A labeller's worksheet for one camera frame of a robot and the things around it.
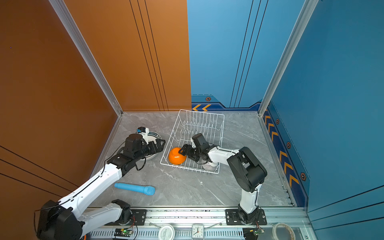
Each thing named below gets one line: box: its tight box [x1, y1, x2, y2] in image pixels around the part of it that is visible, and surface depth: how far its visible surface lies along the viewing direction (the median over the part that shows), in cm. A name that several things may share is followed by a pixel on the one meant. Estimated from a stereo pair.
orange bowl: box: [168, 147, 187, 165], surface depth 91 cm
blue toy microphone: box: [114, 183, 156, 196], surface depth 81 cm
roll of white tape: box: [272, 222, 296, 240], surface depth 70 cm
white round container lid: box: [158, 224, 175, 240], surface depth 66 cm
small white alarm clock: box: [191, 223, 205, 240], surface depth 70 cm
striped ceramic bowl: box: [202, 162, 217, 173], surface depth 86 cm
